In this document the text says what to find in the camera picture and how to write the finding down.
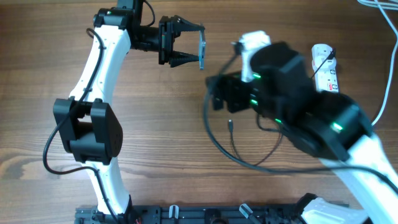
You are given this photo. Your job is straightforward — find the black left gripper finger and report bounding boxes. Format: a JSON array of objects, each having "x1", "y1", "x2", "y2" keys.
[
  {"x1": 169, "y1": 51, "x2": 199, "y2": 68},
  {"x1": 172, "y1": 15, "x2": 205, "y2": 32}
]

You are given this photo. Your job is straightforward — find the blue screen smartphone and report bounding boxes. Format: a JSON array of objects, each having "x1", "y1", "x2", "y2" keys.
[{"x1": 198, "y1": 30, "x2": 206, "y2": 70}]

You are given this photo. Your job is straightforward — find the black charger cable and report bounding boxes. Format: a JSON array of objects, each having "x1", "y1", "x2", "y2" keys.
[{"x1": 228, "y1": 48, "x2": 336, "y2": 167}]

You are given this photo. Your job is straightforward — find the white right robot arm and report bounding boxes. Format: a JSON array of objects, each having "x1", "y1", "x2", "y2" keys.
[{"x1": 203, "y1": 42, "x2": 397, "y2": 223}]

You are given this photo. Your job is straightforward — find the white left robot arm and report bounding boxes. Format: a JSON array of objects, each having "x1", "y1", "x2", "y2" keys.
[{"x1": 53, "y1": 1, "x2": 205, "y2": 223}]

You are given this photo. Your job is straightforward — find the white power strip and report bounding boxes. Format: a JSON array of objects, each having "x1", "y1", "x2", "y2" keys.
[{"x1": 312, "y1": 44, "x2": 339, "y2": 93}]

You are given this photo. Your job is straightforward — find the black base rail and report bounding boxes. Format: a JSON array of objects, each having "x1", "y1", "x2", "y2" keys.
[{"x1": 74, "y1": 203, "x2": 351, "y2": 224}]

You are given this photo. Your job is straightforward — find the white power strip cable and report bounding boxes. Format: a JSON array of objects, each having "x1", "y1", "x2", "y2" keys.
[{"x1": 371, "y1": 0, "x2": 398, "y2": 127}]

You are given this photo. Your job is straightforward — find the white cable top right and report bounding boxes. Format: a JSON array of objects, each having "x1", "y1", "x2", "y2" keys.
[{"x1": 356, "y1": 0, "x2": 398, "y2": 11}]

